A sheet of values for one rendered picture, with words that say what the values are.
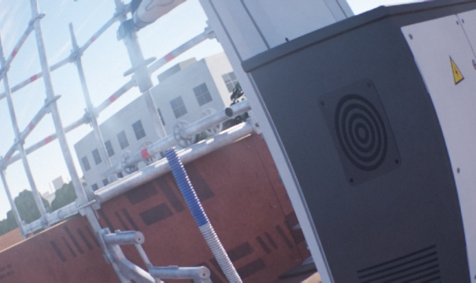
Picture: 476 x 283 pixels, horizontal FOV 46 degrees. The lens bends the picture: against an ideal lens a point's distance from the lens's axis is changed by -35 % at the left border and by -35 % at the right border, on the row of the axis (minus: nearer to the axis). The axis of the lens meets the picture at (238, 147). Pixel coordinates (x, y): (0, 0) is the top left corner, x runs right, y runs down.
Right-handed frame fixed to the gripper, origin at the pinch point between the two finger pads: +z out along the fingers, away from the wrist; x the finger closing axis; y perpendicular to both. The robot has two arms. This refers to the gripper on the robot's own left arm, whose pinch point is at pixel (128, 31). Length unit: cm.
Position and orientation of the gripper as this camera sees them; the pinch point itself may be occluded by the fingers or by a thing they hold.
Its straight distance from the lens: 240.5
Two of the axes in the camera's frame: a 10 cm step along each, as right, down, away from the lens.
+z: -4.1, 1.6, 9.0
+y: 4.0, 9.1, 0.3
